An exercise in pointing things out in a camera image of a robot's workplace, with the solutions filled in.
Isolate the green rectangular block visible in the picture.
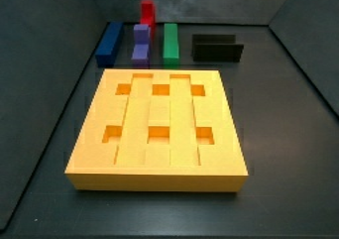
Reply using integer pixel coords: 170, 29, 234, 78
163, 23, 181, 67

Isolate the yellow slotted board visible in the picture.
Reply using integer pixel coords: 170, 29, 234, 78
66, 69, 249, 192

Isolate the blue rectangular block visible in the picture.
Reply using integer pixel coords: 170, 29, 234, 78
95, 22, 123, 67

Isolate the purple notched block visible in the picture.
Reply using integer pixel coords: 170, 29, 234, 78
131, 24, 151, 68

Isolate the red notched block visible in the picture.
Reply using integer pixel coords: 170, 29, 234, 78
141, 0, 157, 34

